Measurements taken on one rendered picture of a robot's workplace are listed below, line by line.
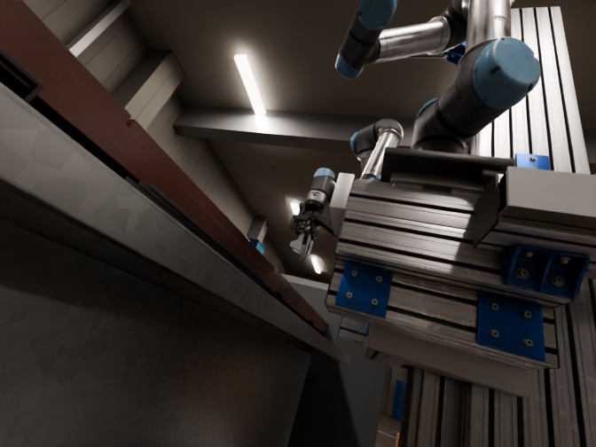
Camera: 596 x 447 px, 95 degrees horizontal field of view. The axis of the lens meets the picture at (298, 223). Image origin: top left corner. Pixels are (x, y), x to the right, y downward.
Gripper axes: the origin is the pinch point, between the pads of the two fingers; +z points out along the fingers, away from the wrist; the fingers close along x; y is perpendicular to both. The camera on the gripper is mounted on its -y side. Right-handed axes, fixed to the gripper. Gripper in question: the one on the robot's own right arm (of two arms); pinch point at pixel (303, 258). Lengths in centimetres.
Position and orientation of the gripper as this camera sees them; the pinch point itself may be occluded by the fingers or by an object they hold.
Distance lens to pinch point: 89.1
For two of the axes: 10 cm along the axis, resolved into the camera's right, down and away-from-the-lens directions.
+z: -3.0, 8.6, -4.1
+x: -2.7, -4.9, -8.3
